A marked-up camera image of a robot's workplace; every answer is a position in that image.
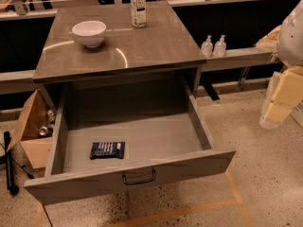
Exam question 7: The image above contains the grey cabinet counter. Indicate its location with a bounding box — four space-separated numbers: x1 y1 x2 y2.
32 0 207 112

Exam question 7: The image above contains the left hand sanitizer bottle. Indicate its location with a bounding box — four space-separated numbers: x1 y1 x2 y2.
201 35 213 58

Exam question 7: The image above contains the lower aluminium can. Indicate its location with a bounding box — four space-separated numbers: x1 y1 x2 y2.
39 126 53 137

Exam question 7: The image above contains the black drawer handle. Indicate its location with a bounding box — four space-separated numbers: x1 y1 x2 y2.
122 169 156 185

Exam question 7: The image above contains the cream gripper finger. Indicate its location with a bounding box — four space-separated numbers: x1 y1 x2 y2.
273 66 303 108
264 103 292 123

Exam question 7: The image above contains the blue rxbar blueberry bar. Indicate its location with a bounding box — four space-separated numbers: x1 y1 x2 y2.
90 142 125 160

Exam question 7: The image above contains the white labelled drink bottle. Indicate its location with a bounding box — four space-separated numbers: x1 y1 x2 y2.
131 0 146 27

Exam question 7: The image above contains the brown cardboard box with cans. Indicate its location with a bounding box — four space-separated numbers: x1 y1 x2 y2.
8 90 52 168

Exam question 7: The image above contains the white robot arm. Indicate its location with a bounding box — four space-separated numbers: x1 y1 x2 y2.
263 0 303 124

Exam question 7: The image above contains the white ceramic bowl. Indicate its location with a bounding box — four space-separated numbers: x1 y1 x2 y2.
72 21 107 48

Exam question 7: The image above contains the hand sanitizer bottle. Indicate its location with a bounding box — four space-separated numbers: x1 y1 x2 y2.
201 35 213 58
213 35 226 57

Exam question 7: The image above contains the open grey top drawer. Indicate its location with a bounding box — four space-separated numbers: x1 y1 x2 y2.
24 78 235 205

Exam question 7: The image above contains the black pole on floor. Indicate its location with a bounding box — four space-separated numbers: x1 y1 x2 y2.
4 131 19 196

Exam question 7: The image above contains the black floor cable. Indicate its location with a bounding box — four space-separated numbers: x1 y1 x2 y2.
0 142 36 180

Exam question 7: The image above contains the right hand sanitizer bottle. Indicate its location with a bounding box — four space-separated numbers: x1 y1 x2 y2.
213 35 226 57

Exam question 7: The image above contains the aluminium can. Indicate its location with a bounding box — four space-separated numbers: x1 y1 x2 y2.
46 110 56 124
39 126 53 137

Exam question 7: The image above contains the upper aluminium can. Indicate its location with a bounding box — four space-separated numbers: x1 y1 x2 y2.
46 110 56 124

